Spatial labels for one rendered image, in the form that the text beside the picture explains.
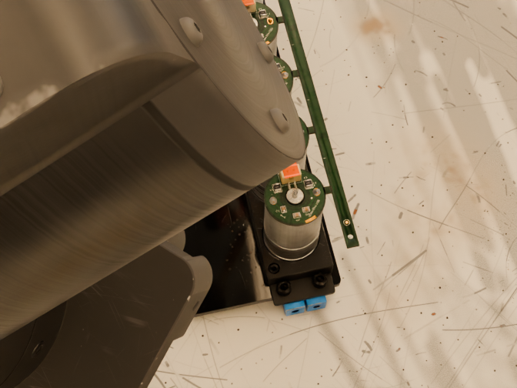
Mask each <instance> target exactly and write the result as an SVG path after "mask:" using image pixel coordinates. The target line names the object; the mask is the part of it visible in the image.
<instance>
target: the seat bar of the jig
mask: <svg viewBox="0 0 517 388"><path fill-rule="evenodd" d="M245 197H246V201H247V204H248V210H249V213H250V216H251V221H252V226H253V229H254V233H255V239H256V242H257V246H258V251H259V255H260V259H261V262H262V268H263V271H264V275H265V281H266V284H267V286H271V285H274V284H277V283H279V282H280V281H281V280H288V281H292V280H296V279H302V278H306V277H310V276H314V275H315V274H316V273H324V274H325V273H332V269H333V266H334V264H333V261H332V256H331V253H330V249H329V245H328V241H327V239H326V235H325V230H324V227H323V224H322V221H321V227H320V232H319V240H318V245H317V247H316V248H315V250H314V251H313V253H312V254H310V255H309V256H307V257H306V258H304V259H300V260H297V261H286V260H282V259H279V258H277V257H275V256H274V255H272V254H271V253H270V252H269V251H268V249H267V248H266V246H265V244H264V241H263V232H264V218H265V202H264V201H263V200H262V199H260V198H259V197H258V196H257V195H256V194H255V193H254V192H253V191H252V189H251V190H249V191H248V192H246V193H245Z"/></svg>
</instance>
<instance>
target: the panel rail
mask: <svg viewBox="0 0 517 388"><path fill-rule="evenodd" d="M278 2H279V7H280V10H281V13H282V16H279V17H277V18H276V17H275V18H276V19H278V20H277V21H278V23H279V24H282V23H284V24H285V29H286V31H287V35H288V38H289V43H290V46H291V49H292V54H293V57H294V60H295V64H296V68H297V69H296V70H292V76H293V78H296V77H299V78H300V82H301V84H302V90H303V92H304V96H305V100H306V103H307V106H308V110H309V115H310V117H311V120H312V125H313V126H310V127H308V129H307V131H309V132H308V133H309V135H311V134H315V136H316V139H317V143H318V145H319V150H320V153H321V156H322V161H323V164H324V167H325V172H326V175H327V178H328V181H329V186H326V187H324V188H325V193H324V194H326V195H327V194H332V197H333V200H334V203H335V207H336V211H337V214H338V217H339V222H340V225H341V227H342V233H343V236H344V239H345V244H346V247H347V249H349V248H353V247H357V246H359V241H358V237H357V235H356V231H355V227H354V224H353V221H352V216H351V213H350V210H349V205H348V203H347V199H346V197H345V192H344V189H343V186H342V181H341V178H340V175H339V171H338V167H337V165H336V161H335V157H334V154H333V151H332V146H331V143H330V140H329V135H328V133H327V129H326V127H325V122H324V119H323V116H322V111H321V108H320V105H319V101H318V97H317V95H316V91H315V86H314V84H313V81H312V76H311V73H310V70H309V65H308V63H307V59H306V57H305V52H304V48H303V46H302V41H301V38H300V35H299V31H298V27H297V25H296V21H295V16H294V14H293V11H292V6H291V2H290V0H278ZM348 235H352V236H353V238H352V239H350V238H349V237H348Z"/></svg>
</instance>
